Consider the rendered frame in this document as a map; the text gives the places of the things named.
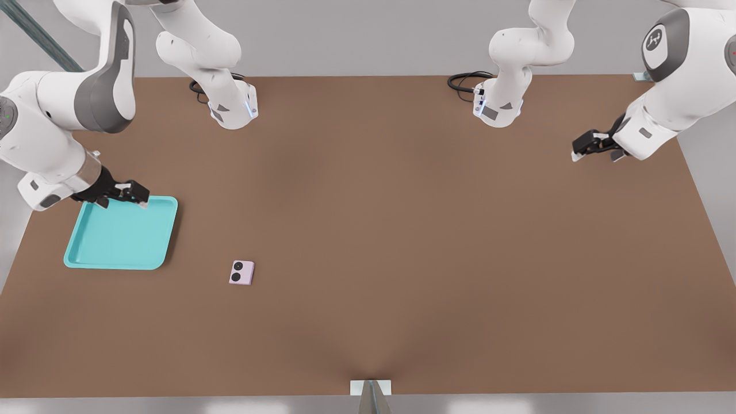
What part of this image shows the pale blue-green tray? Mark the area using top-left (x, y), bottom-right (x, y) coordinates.
top-left (63, 195), bottom-right (179, 271)

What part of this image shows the pale lilac phone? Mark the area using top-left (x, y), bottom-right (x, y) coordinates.
top-left (229, 260), bottom-right (255, 286)

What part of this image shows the black cable loop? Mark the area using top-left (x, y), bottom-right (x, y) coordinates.
top-left (189, 73), bottom-right (247, 105)
top-left (447, 71), bottom-right (496, 104)

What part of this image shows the silver frame post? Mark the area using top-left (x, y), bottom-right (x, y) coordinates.
top-left (350, 379), bottom-right (392, 414)
top-left (0, 0), bottom-right (85, 74)

